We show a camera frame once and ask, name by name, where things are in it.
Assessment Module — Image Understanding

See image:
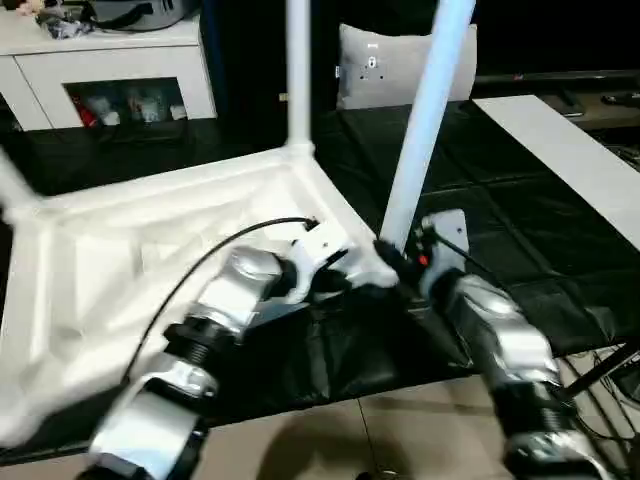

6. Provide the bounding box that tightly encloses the white plastic table leg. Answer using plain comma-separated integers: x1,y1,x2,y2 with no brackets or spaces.
0,146,45,227
284,0,317,157
378,0,479,253

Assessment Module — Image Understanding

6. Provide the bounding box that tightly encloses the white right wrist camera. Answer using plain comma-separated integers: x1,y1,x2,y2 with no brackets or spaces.
418,208,471,265

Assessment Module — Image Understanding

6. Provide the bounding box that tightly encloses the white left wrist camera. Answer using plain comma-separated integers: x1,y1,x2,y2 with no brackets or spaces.
286,220,353,301

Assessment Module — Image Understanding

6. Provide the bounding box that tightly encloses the white plastic table top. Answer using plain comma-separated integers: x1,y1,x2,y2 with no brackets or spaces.
0,140,399,451

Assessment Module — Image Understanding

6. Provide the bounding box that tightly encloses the black work mat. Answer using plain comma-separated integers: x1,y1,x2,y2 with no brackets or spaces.
0,100,640,466

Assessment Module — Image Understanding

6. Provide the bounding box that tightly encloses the dark grey bag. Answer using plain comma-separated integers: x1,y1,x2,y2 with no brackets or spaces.
35,0,201,35

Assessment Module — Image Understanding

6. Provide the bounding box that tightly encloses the white flat sheet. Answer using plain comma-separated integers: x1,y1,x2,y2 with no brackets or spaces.
472,96,640,251

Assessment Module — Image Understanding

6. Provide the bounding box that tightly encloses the black stand leg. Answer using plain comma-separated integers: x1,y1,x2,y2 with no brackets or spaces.
568,344,640,395

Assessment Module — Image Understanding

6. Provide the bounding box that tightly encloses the white cabinet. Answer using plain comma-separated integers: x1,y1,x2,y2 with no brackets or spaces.
0,0,219,131

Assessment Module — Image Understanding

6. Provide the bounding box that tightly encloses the grey floor device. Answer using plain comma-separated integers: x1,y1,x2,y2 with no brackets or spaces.
614,364,640,403

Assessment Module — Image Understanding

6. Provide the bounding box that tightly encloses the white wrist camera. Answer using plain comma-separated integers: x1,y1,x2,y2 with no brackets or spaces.
286,220,353,301
418,208,471,265

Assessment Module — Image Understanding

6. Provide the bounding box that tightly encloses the grey cushion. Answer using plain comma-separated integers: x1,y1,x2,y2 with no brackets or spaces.
336,22,479,111

